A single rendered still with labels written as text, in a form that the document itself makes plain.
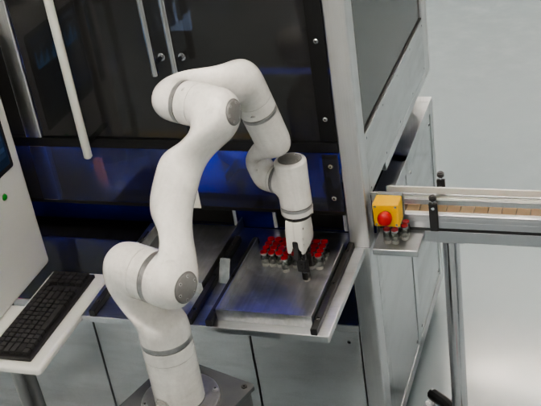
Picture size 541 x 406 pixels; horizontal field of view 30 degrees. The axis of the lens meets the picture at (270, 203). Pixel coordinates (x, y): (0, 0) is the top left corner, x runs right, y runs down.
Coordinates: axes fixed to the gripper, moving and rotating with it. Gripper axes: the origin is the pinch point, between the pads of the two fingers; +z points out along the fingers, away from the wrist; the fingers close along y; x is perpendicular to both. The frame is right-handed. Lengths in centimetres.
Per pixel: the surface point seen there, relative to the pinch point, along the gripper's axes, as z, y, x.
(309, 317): 2.8, 20.1, 6.8
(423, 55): -14, -107, 13
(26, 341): 11, 30, -72
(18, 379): 47, 7, -99
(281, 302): 5.7, 10.9, -4.0
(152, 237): 5, -15, -52
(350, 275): 5.9, -3.4, 11.3
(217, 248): 5.8, -12.4, -30.7
